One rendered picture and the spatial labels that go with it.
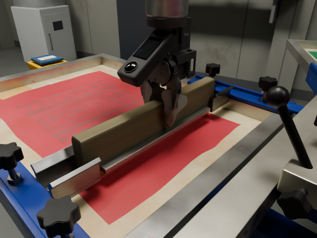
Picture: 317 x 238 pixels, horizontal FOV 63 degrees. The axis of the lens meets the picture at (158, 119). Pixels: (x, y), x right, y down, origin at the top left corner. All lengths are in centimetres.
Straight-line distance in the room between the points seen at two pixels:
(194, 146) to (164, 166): 10
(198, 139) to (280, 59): 262
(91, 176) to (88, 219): 7
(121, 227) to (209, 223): 15
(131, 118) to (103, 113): 26
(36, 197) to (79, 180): 6
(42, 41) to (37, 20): 29
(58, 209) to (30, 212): 10
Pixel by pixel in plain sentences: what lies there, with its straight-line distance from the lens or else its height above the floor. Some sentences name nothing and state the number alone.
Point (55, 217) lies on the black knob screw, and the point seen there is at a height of 106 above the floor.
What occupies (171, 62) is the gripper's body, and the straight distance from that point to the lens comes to 48.
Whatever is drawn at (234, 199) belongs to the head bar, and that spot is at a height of 104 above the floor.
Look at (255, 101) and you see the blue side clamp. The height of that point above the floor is 100.
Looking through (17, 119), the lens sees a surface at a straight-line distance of 77.
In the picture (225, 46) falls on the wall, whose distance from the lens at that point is 342.
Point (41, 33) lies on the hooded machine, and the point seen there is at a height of 55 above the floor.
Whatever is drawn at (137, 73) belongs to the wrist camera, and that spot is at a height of 114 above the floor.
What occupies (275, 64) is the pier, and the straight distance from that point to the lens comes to 318.
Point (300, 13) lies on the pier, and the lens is 307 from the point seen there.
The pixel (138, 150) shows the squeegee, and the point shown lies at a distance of 49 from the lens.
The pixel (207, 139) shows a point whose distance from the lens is 60.
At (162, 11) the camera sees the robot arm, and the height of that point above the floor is 123.
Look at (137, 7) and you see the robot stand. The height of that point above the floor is 117.
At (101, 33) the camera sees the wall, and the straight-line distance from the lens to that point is 436.
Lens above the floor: 129
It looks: 29 degrees down
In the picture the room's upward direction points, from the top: straight up
